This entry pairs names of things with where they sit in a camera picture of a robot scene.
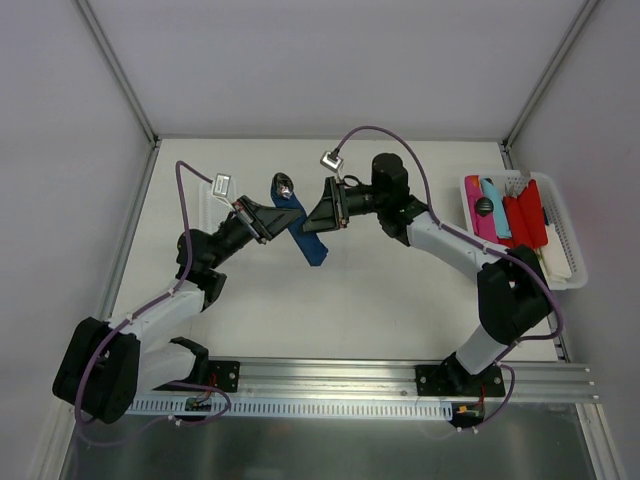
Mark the blue paper napkin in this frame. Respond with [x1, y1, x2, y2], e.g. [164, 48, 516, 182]
[270, 172, 329, 267]

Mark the silver spoon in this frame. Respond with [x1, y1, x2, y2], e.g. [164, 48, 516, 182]
[272, 172, 294, 200]

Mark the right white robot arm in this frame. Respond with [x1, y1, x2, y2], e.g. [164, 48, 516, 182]
[302, 151, 552, 396]

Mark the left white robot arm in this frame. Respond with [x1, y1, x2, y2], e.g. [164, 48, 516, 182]
[52, 196, 302, 424]

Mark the pink rolled napkin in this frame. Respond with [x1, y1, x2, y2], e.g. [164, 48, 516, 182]
[464, 175, 500, 243]

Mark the light blue rolled napkin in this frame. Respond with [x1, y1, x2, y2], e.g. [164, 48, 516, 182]
[480, 178, 512, 239]

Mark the red rolled napkin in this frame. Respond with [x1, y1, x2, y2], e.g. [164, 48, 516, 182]
[517, 179, 548, 249]
[499, 196, 533, 248]

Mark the white napkin stack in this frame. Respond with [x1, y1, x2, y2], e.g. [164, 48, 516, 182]
[539, 224, 572, 283]

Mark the small white utensil tray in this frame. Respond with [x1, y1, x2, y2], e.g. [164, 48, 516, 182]
[198, 181, 232, 234]

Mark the large white basket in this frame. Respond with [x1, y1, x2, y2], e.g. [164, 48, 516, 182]
[459, 169, 588, 291]

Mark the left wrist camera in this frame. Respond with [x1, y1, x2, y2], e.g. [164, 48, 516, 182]
[211, 173, 236, 198]

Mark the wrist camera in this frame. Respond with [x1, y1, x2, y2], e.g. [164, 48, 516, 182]
[211, 173, 236, 198]
[320, 150, 344, 175]

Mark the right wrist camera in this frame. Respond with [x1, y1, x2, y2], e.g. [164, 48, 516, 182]
[320, 150, 344, 175]

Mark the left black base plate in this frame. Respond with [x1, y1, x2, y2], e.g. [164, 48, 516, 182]
[203, 360, 241, 393]

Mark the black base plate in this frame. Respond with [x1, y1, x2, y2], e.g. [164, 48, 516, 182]
[203, 360, 241, 393]
[414, 363, 506, 398]

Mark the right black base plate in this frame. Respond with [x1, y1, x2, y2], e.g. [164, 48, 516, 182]
[414, 363, 506, 398]

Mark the white slotted cable duct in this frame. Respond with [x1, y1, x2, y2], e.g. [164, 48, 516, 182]
[127, 395, 453, 422]

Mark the aluminium mounting rail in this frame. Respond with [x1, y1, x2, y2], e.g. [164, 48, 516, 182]
[233, 357, 601, 404]

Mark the left aluminium frame post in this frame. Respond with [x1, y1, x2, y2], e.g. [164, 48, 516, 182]
[72, 0, 159, 146]

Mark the aluminium frame post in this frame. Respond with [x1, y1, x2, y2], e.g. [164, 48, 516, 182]
[503, 0, 601, 151]
[72, 0, 159, 146]

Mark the right aluminium frame post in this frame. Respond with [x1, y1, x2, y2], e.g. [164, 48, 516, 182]
[503, 0, 601, 151]

